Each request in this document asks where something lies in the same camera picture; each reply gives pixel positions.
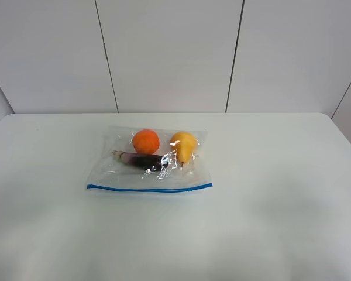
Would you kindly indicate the orange fruit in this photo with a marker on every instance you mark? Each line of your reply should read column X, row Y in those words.
column 146, row 141

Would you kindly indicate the purple eggplant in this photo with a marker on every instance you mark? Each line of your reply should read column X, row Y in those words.
column 153, row 163

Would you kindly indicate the yellow pear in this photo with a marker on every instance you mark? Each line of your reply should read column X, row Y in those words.
column 184, row 144

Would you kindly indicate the clear zip bag blue seal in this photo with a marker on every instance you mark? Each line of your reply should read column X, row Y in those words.
column 110, row 174

